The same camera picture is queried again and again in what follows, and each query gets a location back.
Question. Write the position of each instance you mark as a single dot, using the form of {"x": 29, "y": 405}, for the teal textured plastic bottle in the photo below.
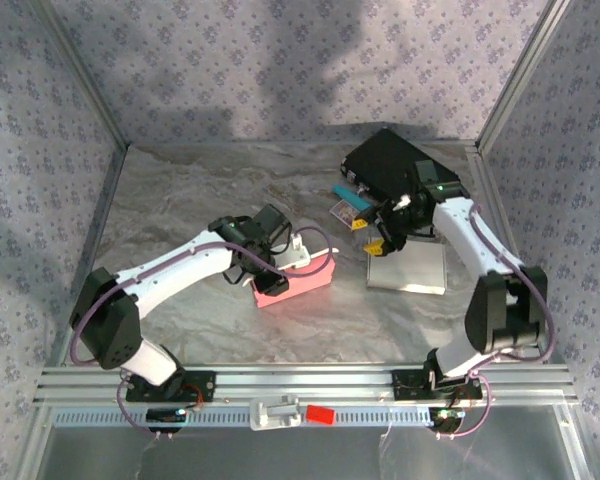
{"x": 352, "y": 199}

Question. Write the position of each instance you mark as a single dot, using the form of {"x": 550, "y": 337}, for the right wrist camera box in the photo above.
{"x": 401, "y": 203}

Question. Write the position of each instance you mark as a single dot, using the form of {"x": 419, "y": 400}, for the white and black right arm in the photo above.
{"x": 460, "y": 230}

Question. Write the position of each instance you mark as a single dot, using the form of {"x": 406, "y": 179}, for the aluminium frame post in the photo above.
{"x": 522, "y": 70}
{"x": 82, "y": 70}

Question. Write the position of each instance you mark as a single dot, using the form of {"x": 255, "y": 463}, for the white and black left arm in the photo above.
{"x": 180, "y": 265}

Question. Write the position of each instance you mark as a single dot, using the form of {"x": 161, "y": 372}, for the wide aluminium base rail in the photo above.
{"x": 305, "y": 382}

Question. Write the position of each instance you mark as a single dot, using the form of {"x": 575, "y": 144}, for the small black controller board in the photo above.
{"x": 162, "y": 415}
{"x": 447, "y": 417}

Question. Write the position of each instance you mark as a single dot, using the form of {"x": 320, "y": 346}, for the pink paper box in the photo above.
{"x": 310, "y": 282}

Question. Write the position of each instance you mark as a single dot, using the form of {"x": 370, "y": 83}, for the grey metal panel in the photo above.
{"x": 305, "y": 455}

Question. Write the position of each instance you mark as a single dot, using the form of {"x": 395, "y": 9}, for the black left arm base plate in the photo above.
{"x": 205, "y": 385}

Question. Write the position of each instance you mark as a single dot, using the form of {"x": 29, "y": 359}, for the aluminium table edge rail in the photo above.
{"x": 500, "y": 225}
{"x": 91, "y": 240}

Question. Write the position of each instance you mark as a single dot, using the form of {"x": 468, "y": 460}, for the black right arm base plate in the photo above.
{"x": 405, "y": 387}

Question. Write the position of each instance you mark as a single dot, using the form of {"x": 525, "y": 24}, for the red plastic block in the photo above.
{"x": 320, "y": 415}

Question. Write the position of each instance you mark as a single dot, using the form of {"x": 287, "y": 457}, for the white paper box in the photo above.
{"x": 410, "y": 270}

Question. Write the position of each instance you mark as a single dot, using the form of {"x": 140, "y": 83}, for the printed card pack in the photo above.
{"x": 343, "y": 211}

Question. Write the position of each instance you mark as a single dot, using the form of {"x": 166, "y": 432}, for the black ribbed carrying case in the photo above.
{"x": 385, "y": 160}

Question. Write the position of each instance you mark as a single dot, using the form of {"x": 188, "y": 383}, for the white plastic bracket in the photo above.
{"x": 272, "y": 412}

